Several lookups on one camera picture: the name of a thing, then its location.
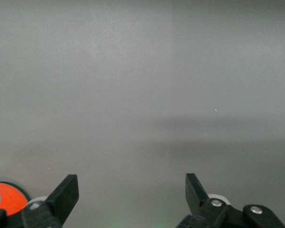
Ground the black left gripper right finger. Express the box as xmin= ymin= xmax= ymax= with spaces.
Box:
xmin=175 ymin=173 xmax=229 ymax=228

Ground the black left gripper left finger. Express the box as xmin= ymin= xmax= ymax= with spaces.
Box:
xmin=20 ymin=174 xmax=80 ymax=228

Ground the orange cylindrical can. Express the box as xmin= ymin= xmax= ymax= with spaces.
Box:
xmin=0 ymin=181 xmax=29 ymax=217

